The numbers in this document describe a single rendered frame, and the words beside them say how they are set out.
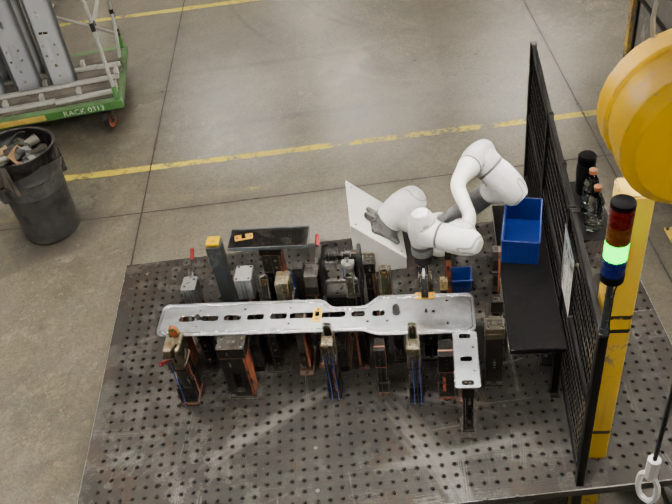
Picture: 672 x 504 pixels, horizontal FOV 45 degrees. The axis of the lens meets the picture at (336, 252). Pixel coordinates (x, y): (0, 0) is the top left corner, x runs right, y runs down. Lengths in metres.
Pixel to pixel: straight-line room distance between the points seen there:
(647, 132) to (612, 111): 0.05
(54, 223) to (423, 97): 3.01
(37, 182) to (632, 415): 3.91
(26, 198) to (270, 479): 3.05
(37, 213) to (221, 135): 1.63
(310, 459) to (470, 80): 4.22
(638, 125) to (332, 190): 5.10
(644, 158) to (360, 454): 2.75
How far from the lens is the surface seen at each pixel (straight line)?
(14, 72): 7.30
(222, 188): 6.00
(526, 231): 3.77
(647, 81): 0.74
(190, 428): 3.61
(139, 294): 4.27
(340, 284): 3.65
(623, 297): 2.71
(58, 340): 5.26
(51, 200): 5.79
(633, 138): 0.73
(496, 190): 3.52
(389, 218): 3.95
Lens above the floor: 3.50
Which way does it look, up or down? 42 degrees down
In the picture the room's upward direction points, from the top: 9 degrees counter-clockwise
